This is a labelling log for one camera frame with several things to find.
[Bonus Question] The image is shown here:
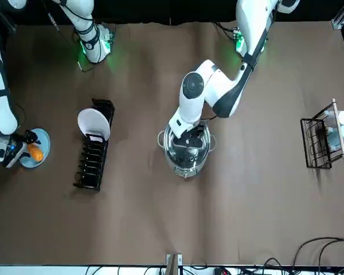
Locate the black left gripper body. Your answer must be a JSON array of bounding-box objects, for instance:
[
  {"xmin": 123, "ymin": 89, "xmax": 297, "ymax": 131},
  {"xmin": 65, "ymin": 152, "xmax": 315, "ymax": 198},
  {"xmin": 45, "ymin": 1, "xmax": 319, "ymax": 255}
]
[{"xmin": 174, "ymin": 129, "xmax": 204, "ymax": 147}]

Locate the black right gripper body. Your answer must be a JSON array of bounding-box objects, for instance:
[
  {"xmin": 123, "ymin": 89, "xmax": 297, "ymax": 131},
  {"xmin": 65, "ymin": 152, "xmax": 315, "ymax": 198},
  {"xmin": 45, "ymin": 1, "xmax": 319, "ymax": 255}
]
[{"xmin": 15, "ymin": 132, "xmax": 32, "ymax": 146}]

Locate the orange corn cob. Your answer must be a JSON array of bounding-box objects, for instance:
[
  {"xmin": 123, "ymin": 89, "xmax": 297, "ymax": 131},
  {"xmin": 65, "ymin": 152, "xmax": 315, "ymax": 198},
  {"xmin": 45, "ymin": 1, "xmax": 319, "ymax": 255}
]
[{"xmin": 27, "ymin": 143, "xmax": 44, "ymax": 162}]

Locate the light blue round plate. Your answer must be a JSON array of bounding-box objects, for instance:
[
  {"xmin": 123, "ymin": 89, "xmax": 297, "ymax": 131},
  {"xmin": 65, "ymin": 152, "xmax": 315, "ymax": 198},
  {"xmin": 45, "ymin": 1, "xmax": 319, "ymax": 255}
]
[{"xmin": 16, "ymin": 127, "xmax": 51, "ymax": 170}]

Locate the pale green steel pot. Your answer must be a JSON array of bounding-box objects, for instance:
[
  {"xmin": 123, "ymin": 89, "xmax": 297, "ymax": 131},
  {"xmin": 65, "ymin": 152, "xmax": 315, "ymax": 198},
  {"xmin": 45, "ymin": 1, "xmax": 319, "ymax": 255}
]
[{"xmin": 157, "ymin": 121, "xmax": 218, "ymax": 180}]

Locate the white round plate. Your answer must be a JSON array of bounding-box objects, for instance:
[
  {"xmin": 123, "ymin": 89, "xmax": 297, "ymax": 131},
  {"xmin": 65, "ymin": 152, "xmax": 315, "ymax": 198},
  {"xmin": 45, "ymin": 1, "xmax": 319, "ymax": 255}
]
[{"xmin": 77, "ymin": 108, "xmax": 111, "ymax": 143}]

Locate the black dish rack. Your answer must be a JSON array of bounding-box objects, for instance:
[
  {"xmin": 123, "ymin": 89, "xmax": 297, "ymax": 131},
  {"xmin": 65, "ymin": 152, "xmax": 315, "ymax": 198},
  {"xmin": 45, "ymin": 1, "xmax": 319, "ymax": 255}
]
[{"xmin": 72, "ymin": 98, "xmax": 116, "ymax": 191}]

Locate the black cable with silver connector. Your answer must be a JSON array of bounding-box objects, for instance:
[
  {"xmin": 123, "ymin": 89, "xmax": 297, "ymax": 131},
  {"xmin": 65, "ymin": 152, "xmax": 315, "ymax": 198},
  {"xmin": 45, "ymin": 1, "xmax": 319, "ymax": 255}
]
[{"xmin": 46, "ymin": 10, "xmax": 61, "ymax": 33}]

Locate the aluminium frame profile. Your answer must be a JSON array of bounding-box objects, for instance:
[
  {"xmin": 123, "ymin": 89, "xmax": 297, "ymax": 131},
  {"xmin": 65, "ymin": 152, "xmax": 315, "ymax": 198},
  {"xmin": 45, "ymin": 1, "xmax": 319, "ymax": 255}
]
[
  {"xmin": 331, "ymin": 0, "xmax": 344, "ymax": 30},
  {"xmin": 165, "ymin": 253, "xmax": 183, "ymax": 275}
]

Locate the black wire cup rack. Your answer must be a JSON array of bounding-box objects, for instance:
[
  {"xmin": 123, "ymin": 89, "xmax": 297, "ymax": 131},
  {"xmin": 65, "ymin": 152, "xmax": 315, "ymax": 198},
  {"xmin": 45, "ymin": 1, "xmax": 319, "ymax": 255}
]
[{"xmin": 300, "ymin": 98, "xmax": 344, "ymax": 170}]

